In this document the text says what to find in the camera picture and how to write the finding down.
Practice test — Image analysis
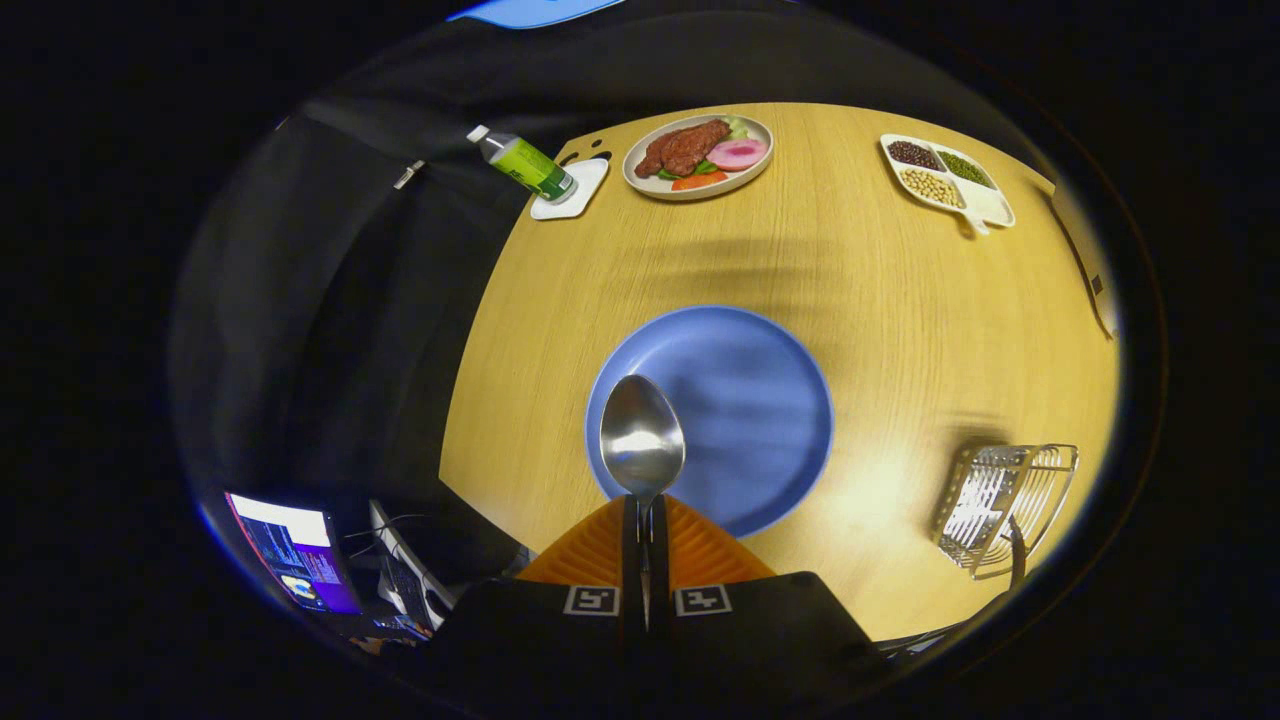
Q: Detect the white toaster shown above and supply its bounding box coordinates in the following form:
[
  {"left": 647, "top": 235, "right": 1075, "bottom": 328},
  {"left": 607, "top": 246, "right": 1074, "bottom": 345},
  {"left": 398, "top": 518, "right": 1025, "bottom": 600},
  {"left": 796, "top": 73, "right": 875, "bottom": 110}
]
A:
[{"left": 1050, "top": 180, "right": 1121, "bottom": 341}]

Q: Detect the pile of green beans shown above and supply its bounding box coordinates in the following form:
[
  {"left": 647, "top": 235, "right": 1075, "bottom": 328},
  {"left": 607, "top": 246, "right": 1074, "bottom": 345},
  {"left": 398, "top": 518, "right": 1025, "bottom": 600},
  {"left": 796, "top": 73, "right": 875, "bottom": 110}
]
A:
[{"left": 937, "top": 150, "right": 993, "bottom": 188}]

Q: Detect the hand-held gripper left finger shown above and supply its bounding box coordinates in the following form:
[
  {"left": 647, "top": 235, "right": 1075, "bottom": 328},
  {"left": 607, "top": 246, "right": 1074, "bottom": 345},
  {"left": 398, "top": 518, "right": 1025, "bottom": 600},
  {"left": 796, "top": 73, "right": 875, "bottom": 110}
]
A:
[{"left": 435, "top": 494, "right": 646, "bottom": 701}]

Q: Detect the green label water bottle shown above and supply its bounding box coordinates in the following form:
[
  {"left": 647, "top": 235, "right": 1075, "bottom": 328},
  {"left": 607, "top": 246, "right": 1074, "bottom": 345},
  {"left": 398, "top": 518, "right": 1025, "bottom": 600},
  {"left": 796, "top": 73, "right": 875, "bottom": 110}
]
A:
[{"left": 467, "top": 125, "right": 579, "bottom": 205}]

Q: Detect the perforated metal basket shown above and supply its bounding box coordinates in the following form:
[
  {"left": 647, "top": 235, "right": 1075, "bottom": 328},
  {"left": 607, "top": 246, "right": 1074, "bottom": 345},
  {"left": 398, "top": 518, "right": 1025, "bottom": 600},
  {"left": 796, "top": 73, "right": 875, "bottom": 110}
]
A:
[{"left": 932, "top": 443, "right": 1080, "bottom": 582}]

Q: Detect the laptop keyboard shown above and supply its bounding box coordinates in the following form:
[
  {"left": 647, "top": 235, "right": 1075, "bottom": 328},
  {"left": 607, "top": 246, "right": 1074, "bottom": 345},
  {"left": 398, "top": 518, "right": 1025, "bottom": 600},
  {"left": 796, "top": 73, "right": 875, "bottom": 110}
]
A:
[{"left": 368, "top": 498, "right": 456, "bottom": 633}]

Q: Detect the pile of yellow soybeans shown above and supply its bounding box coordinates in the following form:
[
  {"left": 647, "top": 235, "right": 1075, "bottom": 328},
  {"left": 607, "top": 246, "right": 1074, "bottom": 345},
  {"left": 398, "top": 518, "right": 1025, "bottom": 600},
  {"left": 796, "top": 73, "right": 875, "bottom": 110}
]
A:
[{"left": 898, "top": 167, "right": 966, "bottom": 209}]

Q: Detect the silver spoon with brown handle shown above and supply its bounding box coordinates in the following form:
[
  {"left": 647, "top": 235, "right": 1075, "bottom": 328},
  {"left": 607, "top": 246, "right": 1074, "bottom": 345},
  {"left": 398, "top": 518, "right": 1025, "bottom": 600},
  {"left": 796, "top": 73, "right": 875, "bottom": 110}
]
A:
[{"left": 599, "top": 374, "right": 687, "bottom": 631}]

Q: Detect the lit computer monitor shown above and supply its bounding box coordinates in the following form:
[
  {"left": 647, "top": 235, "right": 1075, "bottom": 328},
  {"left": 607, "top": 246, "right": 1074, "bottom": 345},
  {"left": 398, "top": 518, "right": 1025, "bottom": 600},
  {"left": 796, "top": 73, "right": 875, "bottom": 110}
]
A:
[{"left": 224, "top": 491, "right": 363, "bottom": 615}]

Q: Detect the pink ham slice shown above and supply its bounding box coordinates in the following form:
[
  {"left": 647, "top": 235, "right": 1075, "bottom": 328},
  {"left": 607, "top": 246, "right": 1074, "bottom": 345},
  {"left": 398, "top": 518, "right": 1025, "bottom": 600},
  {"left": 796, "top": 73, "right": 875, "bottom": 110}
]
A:
[{"left": 705, "top": 137, "right": 771, "bottom": 172}]

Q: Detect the white square coaster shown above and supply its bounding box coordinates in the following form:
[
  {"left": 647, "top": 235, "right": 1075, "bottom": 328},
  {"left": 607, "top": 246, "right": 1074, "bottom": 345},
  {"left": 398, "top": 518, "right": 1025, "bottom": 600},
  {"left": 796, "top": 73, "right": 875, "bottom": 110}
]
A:
[{"left": 530, "top": 158, "right": 610, "bottom": 221}]

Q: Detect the white divided dish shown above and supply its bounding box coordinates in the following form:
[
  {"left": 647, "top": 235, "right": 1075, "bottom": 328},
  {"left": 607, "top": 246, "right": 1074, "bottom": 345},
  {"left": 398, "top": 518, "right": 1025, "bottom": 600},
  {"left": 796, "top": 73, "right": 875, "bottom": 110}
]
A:
[{"left": 879, "top": 133, "right": 1017, "bottom": 237}]

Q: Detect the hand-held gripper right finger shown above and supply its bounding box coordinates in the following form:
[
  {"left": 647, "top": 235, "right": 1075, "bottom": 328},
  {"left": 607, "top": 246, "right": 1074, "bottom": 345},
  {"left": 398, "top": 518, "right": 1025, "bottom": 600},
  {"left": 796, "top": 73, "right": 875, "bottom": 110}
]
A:
[{"left": 648, "top": 494, "right": 886, "bottom": 701}]

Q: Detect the beige food plate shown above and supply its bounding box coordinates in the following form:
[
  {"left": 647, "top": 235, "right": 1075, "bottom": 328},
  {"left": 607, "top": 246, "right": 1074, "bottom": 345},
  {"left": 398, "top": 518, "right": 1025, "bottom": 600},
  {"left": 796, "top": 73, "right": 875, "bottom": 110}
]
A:
[{"left": 622, "top": 113, "right": 775, "bottom": 202}]

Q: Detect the brown steak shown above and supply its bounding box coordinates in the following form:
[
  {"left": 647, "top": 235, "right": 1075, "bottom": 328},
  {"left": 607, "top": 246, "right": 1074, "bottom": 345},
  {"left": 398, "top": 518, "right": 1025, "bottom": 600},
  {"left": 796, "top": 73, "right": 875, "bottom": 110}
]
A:
[{"left": 634, "top": 119, "right": 733, "bottom": 180}]

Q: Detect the blue round plate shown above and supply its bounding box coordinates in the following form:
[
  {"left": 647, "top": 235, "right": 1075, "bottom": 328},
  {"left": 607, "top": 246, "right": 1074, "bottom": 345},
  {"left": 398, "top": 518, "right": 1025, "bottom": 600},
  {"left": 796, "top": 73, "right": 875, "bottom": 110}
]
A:
[{"left": 585, "top": 305, "right": 835, "bottom": 539}]

